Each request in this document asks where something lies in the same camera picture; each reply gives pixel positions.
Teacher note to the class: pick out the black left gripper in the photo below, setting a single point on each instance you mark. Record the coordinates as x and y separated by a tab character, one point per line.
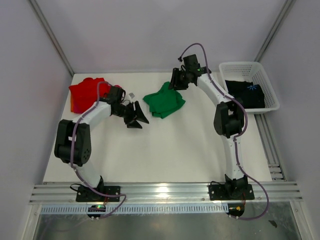
139	115

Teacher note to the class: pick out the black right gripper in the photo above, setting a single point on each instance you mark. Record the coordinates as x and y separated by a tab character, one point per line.
174	79

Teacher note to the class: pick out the green t shirt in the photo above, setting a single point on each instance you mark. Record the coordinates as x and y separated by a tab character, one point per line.
164	102

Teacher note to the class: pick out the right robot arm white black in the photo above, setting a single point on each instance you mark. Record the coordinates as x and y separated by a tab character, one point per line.
229	120

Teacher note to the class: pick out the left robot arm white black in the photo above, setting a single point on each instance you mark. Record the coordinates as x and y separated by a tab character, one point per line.
73	139

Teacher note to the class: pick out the red folded t shirt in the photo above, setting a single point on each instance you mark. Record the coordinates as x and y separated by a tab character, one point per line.
102	88

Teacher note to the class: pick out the orange folded t shirt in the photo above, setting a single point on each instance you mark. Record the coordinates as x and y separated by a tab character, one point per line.
71	104

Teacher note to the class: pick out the white plastic basket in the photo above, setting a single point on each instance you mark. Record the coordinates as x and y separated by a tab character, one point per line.
249	81

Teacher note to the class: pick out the black t shirt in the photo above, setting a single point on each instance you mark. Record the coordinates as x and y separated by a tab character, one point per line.
251	94

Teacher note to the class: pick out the left black controller board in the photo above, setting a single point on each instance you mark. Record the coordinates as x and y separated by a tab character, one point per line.
96	211

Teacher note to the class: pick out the black controller board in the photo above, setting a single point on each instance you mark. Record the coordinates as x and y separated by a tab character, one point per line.
235	211
96	211

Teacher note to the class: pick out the right black controller board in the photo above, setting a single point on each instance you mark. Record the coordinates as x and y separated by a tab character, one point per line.
235	211

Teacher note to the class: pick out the aluminium mounting rail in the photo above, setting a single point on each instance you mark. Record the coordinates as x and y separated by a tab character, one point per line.
163	193

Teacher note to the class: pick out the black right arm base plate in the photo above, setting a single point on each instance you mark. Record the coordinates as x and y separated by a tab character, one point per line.
229	191

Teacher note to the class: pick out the grey slotted cable duct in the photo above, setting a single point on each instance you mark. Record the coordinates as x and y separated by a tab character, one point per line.
140	209

